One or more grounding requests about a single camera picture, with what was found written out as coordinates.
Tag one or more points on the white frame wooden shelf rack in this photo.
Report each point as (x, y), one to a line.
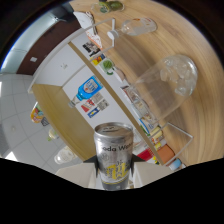
(63, 126)

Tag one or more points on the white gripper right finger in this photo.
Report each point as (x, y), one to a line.
(151, 172)

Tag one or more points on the orange printed leaflet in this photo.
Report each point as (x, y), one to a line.
(95, 39)

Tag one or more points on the blue wall poster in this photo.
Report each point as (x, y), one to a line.
(94, 112)

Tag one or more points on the brown wooden door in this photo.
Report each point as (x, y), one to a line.
(50, 43)

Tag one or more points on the glass jar of limes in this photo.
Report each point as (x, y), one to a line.
(108, 6)

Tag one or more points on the blue liquor bottle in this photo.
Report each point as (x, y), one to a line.
(87, 88)

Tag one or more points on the light blue cup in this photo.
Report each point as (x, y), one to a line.
(175, 164)

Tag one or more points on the clear glass with ice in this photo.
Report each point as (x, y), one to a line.
(166, 83)

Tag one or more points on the red wall poster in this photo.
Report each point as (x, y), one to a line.
(87, 105)

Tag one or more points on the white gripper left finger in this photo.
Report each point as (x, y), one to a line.
(78, 175)

